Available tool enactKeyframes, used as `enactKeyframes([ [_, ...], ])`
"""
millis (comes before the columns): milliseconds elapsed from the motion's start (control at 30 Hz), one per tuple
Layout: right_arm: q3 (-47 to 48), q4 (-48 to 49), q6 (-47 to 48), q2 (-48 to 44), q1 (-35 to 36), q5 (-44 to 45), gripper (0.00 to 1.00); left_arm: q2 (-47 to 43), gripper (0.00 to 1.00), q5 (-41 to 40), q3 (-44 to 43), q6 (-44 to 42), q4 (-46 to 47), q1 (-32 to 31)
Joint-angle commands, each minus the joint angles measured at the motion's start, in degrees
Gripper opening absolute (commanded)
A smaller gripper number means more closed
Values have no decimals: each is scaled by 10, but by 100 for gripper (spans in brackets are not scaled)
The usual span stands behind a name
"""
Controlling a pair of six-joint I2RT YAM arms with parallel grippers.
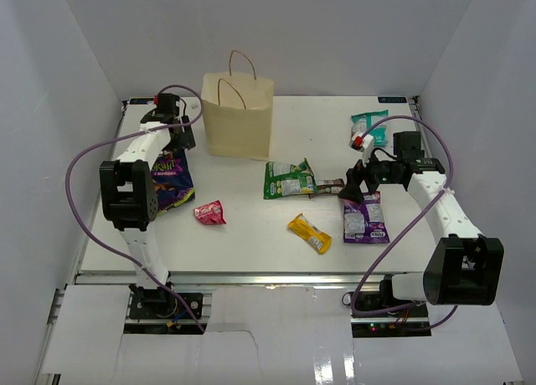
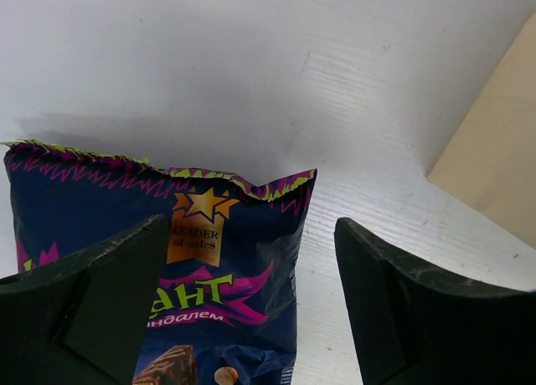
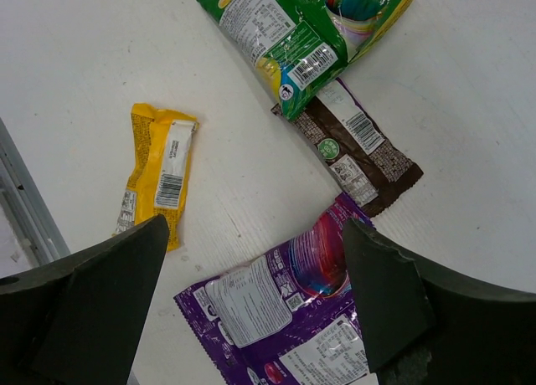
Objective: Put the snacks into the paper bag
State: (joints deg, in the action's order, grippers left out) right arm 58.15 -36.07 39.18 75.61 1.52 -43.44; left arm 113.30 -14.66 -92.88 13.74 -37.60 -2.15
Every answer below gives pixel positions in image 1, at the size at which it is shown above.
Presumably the beige paper bag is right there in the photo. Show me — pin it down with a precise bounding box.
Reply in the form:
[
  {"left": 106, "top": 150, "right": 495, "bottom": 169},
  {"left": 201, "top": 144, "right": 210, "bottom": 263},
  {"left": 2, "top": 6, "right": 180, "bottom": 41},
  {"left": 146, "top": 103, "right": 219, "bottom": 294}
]
[{"left": 201, "top": 57, "right": 274, "bottom": 161}]

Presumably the purple snack bag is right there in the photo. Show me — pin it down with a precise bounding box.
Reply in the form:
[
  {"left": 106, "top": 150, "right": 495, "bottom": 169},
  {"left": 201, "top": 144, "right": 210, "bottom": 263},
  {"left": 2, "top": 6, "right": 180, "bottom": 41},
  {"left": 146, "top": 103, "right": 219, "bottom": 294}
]
[{"left": 151, "top": 150, "right": 195, "bottom": 214}]

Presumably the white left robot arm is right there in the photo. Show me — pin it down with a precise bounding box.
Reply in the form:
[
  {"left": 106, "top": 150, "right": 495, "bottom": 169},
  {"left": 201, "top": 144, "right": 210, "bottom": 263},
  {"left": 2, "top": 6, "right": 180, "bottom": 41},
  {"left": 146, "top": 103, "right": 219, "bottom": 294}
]
[{"left": 99, "top": 93, "right": 195, "bottom": 317}]

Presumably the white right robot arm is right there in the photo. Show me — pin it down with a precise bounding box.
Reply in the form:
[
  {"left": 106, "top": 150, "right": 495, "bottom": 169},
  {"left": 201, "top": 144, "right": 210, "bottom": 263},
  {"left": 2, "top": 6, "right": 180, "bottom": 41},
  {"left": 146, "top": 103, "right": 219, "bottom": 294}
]
[{"left": 338, "top": 131, "right": 504, "bottom": 317}]

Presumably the purple white snack packet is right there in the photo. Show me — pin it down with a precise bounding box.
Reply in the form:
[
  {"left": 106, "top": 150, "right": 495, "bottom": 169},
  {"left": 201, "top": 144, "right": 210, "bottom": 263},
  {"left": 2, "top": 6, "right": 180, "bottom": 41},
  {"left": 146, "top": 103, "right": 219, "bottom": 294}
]
[{"left": 343, "top": 191, "right": 390, "bottom": 244}]

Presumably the white cardboard front panel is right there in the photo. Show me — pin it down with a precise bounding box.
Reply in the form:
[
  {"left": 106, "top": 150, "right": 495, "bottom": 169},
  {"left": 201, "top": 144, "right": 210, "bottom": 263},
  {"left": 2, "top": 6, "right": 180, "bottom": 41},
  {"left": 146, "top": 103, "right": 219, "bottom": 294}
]
[{"left": 42, "top": 285, "right": 522, "bottom": 384}]

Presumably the brown chocolate bar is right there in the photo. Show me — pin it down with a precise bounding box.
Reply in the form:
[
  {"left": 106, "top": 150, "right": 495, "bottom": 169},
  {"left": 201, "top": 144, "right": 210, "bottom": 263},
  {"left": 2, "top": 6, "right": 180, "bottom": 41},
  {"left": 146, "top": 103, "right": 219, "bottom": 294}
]
[{"left": 308, "top": 178, "right": 345, "bottom": 198}]

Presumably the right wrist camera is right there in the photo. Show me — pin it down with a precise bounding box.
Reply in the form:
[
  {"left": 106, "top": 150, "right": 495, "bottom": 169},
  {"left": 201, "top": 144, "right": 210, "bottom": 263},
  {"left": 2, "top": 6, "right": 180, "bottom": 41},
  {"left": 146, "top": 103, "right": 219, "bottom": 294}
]
[{"left": 349, "top": 132, "right": 374, "bottom": 162}]

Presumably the red candy packet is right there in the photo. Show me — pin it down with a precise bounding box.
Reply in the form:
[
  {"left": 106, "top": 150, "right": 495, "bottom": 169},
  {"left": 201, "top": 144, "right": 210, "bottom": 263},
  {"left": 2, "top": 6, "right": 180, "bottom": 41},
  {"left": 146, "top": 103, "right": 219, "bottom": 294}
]
[{"left": 193, "top": 200, "right": 226, "bottom": 225}]

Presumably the green snack packet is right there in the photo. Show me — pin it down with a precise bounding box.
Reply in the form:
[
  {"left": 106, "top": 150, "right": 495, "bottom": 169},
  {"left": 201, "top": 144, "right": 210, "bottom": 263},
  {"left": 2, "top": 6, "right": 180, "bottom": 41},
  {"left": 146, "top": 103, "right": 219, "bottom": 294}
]
[{"left": 263, "top": 158, "right": 317, "bottom": 200}]

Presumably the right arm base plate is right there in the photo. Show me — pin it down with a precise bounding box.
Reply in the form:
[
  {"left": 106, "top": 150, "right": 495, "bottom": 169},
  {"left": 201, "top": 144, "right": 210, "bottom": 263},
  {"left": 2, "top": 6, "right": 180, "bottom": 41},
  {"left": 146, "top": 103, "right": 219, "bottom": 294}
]
[{"left": 351, "top": 280, "right": 431, "bottom": 339}]

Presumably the teal snack packet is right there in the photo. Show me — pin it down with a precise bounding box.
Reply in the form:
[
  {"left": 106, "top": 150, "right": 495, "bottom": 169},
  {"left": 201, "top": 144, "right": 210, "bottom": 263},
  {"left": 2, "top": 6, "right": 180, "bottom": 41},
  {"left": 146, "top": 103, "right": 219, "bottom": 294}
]
[{"left": 351, "top": 110, "right": 389, "bottom": 147}]

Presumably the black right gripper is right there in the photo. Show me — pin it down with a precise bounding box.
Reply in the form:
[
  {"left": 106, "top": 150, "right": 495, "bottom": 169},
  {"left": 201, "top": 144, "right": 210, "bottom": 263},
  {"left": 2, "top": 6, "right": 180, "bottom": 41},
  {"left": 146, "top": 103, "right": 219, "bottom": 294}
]
[{"left": 338, "top": 146, "right": 401, "bottom": 204}]

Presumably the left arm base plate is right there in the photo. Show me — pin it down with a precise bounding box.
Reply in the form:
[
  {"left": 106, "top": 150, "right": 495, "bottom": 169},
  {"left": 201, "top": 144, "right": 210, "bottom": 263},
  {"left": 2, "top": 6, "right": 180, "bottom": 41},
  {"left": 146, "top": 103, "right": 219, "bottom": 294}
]
[{"left": 127, "top": 285, "right": 205, "bottom": 321}]

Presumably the yellow snack bar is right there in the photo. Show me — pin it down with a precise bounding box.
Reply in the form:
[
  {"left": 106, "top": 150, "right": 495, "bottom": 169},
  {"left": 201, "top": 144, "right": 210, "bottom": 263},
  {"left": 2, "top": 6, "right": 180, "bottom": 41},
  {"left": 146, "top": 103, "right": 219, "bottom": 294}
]
[{"left": 287, "top": 213, "right": 332, "bottom": 254}]

